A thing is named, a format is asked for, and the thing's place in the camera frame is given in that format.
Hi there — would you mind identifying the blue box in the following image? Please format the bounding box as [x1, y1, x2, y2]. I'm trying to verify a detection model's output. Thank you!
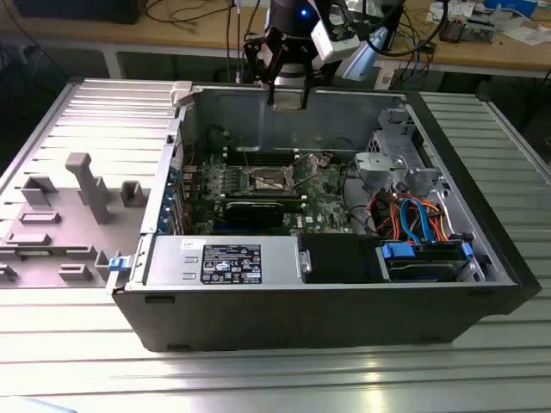
[481, 0, 539, 13]

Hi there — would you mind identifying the wooden desk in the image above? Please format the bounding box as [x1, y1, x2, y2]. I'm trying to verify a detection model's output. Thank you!
[0, 0, 551, 81]

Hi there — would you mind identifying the silver green CPU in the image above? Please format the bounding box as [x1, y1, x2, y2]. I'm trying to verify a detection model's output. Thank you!
[273, 96, 303, 113]

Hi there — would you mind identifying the black RAM slot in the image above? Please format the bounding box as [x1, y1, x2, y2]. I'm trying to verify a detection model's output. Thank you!
[223, 147, 302, 153]
[223, 156, 302, 163]
[223, 151, 302, 157]
[223, 160, 302, 167]

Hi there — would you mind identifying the black plastic shroud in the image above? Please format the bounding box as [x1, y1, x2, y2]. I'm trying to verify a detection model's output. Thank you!
[300, 234, 383, 285]

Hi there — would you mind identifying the metal socket cover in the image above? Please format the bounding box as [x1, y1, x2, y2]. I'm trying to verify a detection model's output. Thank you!
[287, 152, 322, 189]

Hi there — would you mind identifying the blue cable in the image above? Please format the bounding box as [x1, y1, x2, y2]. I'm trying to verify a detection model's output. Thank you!
[411, 32, 427, 77]

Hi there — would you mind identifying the blue wire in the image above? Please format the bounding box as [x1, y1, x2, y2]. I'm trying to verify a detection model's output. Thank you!
[399, 200, 417, 240]
[411, 195, 434, 245]

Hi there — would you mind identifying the pale case release latch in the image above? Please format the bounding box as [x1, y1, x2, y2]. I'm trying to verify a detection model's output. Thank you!
[169, 79, 195, 108]

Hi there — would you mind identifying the grey parts rack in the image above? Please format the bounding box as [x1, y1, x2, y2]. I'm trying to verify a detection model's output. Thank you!
[0, 151, 151, 290]

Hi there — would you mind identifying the orange wire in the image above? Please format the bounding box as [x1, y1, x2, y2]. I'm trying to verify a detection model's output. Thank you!
[424, 195, 452, 244]
[376, 193, 404, 237]

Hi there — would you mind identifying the copper CPU cooler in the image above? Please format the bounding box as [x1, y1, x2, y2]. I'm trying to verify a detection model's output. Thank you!
[437, 12, 468, 43]

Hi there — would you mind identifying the silver drive cage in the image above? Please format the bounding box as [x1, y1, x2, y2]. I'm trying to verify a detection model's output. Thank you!
[368, 107, 431, 173]

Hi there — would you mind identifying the white paper sheet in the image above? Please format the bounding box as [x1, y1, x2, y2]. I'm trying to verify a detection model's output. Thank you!
[501, 25, 551, 47]
[425, 2, 460, 23]

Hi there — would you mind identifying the silver metal bracket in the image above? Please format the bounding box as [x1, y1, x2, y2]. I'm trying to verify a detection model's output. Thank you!
[353, 150, 408, 194]

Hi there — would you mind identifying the thin black wire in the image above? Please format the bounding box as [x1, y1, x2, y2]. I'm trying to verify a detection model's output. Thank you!
[319, 136, 359, 154]

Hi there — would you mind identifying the black open PC case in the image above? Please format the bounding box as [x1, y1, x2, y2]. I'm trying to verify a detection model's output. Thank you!
[105, 80, 542, 354]

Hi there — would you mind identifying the pale blue rounded object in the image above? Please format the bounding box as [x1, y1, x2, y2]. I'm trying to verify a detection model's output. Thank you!
[0, 396, 61, 413]

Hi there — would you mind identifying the silver power supply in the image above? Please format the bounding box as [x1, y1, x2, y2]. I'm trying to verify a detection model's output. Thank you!
[145, 235, 302, 288]

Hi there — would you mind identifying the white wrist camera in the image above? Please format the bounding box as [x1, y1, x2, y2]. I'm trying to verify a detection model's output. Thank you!
[310, 11, 361, 64]

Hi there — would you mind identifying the black graphics card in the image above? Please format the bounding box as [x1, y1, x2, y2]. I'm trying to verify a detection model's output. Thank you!
[189, 198, 288, 233]

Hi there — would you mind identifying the large black box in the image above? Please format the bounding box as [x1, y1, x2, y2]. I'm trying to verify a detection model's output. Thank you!
[12, 0, 141, 25]

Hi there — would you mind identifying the green motherboard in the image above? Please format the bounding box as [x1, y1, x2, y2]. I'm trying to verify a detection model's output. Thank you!
[180, 148, 361, 237]

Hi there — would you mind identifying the CPU socket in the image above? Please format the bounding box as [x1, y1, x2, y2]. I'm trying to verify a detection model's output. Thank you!
[241, 164, 300, 194]

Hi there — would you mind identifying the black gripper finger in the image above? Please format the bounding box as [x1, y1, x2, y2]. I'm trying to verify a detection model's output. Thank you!
[242, 32, 285, 108]
[286, 44, 323, 109]

